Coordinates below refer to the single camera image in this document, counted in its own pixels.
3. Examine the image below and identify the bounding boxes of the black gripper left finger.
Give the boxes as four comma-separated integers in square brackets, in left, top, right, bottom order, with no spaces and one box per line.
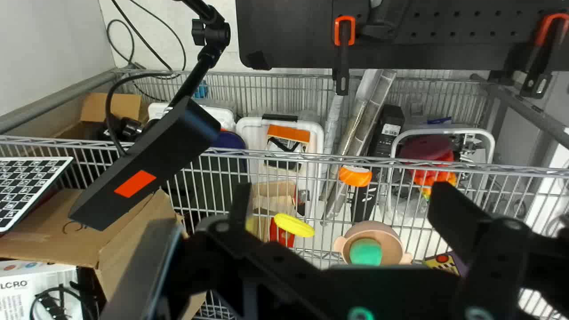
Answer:
[175,181,334,320]

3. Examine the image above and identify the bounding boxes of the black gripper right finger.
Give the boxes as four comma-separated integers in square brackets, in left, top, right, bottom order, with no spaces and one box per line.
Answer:
[426,179,569,320]

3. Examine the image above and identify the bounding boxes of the green toy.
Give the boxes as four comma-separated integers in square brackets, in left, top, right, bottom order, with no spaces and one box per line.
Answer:
[346,236,382,268]

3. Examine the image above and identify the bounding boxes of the wooden toy blocks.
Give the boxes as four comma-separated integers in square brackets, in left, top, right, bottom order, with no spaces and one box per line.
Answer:
[247,179,300,218]

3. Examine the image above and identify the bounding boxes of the yellow toy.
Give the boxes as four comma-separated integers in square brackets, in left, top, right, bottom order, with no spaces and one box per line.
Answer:
[271,211,316,239]

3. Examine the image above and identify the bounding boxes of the tan plastic bowl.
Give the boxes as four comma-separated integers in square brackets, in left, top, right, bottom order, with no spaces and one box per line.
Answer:
[332,220,414,268]

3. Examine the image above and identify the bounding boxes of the orange toy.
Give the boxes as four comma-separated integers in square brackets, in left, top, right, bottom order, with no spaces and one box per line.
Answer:
[335,165,373,190]

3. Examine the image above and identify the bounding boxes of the white case with orange label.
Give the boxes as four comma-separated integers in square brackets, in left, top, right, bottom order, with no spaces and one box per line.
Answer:
[234,113,327,191]

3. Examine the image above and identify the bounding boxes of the black device with label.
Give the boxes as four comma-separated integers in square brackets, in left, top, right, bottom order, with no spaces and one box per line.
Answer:
[369,102,407,158]

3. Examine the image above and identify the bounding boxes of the large brown cardboard box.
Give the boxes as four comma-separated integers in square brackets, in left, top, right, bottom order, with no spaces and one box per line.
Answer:
[0,186,206,320]

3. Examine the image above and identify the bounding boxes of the small brown cardboard box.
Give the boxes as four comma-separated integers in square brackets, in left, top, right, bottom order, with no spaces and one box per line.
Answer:
[58,90,149,140]

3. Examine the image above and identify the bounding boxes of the orange black bar clamp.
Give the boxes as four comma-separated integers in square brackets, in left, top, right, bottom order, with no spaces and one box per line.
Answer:
[330,14,359,95]
[519,10,569,99]

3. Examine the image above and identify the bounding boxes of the black pegboard table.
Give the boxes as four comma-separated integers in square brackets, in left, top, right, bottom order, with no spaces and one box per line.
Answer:
[234,0,569,72]

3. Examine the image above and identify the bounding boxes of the checkerboard calibration board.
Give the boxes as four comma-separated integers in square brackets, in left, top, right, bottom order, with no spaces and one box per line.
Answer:
[0,154,74,236]

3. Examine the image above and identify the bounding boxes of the white printed carton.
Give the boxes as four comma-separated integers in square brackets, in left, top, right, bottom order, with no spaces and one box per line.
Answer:
[0,259,81,320]

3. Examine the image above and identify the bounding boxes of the silver wire rack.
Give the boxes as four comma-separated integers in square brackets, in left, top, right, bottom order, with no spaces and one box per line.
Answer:
[0,67,569,320]

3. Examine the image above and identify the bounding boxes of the red container in white frame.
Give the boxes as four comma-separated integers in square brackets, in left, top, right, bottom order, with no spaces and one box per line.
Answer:
[387,126,495,200]

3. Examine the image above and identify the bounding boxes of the black stereo camera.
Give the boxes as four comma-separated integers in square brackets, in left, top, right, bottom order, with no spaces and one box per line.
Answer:
[67,95,222,232]

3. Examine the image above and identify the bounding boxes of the grey metal rail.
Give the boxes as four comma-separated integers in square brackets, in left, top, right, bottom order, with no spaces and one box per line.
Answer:
[321,69,398,209]

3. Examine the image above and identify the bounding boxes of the black articulated camera stand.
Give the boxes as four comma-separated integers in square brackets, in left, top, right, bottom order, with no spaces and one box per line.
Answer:
[167,0,232,108]

